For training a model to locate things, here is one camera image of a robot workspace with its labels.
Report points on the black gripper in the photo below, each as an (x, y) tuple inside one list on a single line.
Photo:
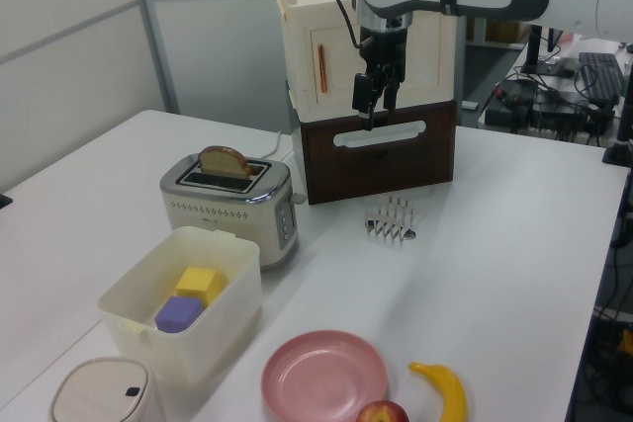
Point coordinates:
[(383, 49)]

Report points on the cream and chrome toaster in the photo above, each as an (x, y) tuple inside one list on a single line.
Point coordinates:
[(217, 217)]

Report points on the dark brown drawer cabinet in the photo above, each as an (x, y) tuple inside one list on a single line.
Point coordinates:
[(376, 170)]

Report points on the cream plastic cabinet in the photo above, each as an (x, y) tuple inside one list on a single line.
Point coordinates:
[(306, 22)]

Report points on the silver metal toast rack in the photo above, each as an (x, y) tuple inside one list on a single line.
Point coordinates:
[(388, 222)]

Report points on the black monitor stand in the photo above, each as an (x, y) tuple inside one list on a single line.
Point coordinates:
[(534, 54)]

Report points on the toast bread slice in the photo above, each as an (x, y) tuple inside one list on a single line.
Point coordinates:
[(220, 160)]

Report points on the black computer keyboard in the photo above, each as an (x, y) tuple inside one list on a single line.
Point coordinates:
[(601, 73)]

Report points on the yellow block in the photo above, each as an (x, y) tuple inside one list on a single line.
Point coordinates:
[(195, 279)]

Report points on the pink plate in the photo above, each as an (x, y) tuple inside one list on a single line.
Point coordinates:
[(324, 377)]

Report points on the purple block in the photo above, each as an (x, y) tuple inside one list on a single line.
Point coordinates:
[(175, 314)]

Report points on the yellow banana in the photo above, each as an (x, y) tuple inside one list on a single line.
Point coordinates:
[(452, 390)]

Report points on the white plastic storage container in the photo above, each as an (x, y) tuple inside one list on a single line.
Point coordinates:
[(198, 343)]

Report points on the red apple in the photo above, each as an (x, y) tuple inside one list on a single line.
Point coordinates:
[(382, 413)]

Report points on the small cream trash can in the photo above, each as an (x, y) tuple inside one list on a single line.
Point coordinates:
[(99, 392)]

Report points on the black stand post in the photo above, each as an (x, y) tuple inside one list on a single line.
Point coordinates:
[(624, 135)]

